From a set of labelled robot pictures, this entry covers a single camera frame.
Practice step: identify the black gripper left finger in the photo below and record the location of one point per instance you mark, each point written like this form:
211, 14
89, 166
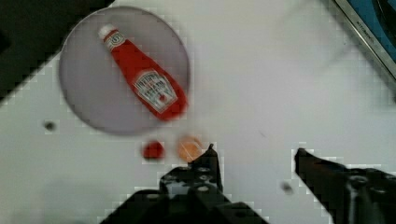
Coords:
191, 194

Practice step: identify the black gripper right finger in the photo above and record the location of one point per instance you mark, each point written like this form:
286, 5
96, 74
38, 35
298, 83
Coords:
349, 195

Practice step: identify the red ketchup bottle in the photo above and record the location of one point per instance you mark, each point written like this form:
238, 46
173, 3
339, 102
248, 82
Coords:
152, 85

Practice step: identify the round grey plate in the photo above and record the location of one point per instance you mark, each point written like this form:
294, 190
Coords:
92, 84

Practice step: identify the toy orange slice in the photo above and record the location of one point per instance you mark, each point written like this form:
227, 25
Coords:
189, 148

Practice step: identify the small red toy tomato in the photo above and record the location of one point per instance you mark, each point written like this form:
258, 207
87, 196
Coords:
153, 150

